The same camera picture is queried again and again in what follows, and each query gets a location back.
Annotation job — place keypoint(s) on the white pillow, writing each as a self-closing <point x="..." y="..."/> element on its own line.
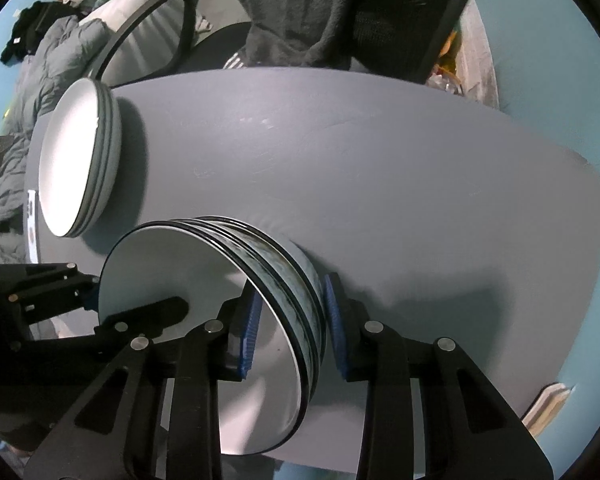
<point x="145" y="25"/>

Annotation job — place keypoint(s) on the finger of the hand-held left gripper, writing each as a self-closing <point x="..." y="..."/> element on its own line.
<point x="150" y="315"/>
<point x="45" y="285"/>

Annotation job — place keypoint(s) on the white towel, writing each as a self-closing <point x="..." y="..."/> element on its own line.
<point x="477" y="50"/>

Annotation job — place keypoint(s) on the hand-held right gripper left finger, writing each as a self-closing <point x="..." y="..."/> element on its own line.
<point x="249" y="335"/>

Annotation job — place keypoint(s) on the beige ribbed board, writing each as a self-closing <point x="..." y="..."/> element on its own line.
<point x="547" y="405"/>

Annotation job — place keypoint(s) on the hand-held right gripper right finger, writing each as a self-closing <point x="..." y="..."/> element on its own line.
<point x="334" y="325"/>

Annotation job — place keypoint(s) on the black clothes pile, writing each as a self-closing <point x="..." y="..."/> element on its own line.
<point x="30" y="30"/>

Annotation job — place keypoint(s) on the white label strip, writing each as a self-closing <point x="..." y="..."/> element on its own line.
<point x="31" y="220"/>

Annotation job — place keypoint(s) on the grey puffer jacket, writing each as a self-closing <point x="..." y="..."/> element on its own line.
<point x="55" y="55"/>

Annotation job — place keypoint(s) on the black mesh office chair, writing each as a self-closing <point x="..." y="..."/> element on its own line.
<point x="400" y="20"/>

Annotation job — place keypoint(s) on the dark grey fleece garment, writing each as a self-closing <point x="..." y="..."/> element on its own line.
<point x="290" y="10"/>

